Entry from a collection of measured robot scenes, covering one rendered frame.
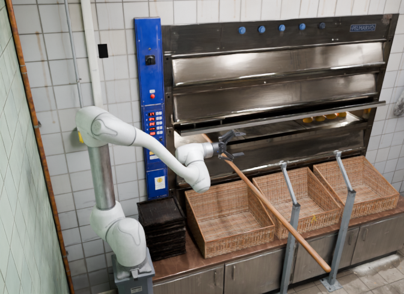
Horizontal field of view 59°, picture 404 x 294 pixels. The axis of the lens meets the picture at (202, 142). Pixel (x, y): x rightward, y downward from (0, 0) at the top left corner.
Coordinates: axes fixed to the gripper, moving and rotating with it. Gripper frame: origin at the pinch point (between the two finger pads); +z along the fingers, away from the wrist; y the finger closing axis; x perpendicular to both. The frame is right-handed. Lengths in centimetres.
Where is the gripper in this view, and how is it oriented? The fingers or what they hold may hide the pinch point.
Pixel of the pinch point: (242, 143)
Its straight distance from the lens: 216.1
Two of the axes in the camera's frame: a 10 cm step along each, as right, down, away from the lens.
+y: -0.1, 8.9, 4.5
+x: 3.6, 4.2, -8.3
